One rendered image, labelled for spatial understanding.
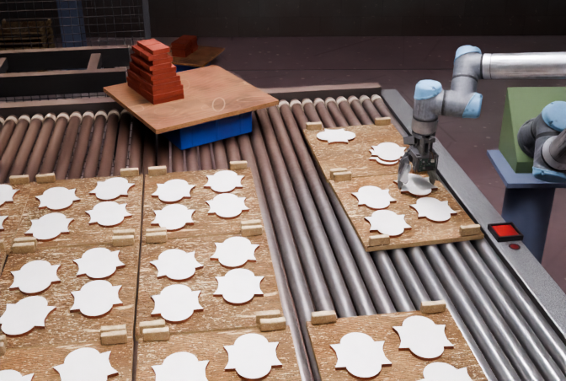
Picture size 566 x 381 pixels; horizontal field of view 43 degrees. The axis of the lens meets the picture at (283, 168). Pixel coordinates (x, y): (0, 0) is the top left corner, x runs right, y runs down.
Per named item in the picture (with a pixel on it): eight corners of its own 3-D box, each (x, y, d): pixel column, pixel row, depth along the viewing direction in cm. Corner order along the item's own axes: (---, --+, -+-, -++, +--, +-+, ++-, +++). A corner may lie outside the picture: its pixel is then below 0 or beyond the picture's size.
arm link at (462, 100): (484, 77, 208) (445, 74, 211) (480, 113, 204) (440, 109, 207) (483, 90, 215) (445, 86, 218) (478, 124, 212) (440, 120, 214)
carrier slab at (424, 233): (429, 174, 241) (430, 170, 240) (483, 238, 205) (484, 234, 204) (328, 184, 235) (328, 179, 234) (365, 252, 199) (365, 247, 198)
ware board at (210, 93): (215, 68, 308) (215, 64, 307) (279, 104, 270) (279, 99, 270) (103, 91, 283) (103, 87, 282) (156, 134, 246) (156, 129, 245)
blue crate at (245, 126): (215, 106, 296) (214, 83, 291) (254, 131, 272) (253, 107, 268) (145, 123, 280) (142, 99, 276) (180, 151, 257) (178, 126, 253)
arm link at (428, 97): (443, 89, 206) (413, 86, 208) (440, 124, 211) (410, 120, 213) (445, 79, 212) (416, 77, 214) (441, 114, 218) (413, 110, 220)
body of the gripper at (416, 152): (413, 174, 218) (417, 138, 213) (404, 161, 226) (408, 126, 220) (437, 172, 220) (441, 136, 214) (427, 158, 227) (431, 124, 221)
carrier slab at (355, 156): (392, 126, 277) (392, 122, 276) (428, 174, 241) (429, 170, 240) (302, 132, 272) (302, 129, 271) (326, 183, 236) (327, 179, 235)
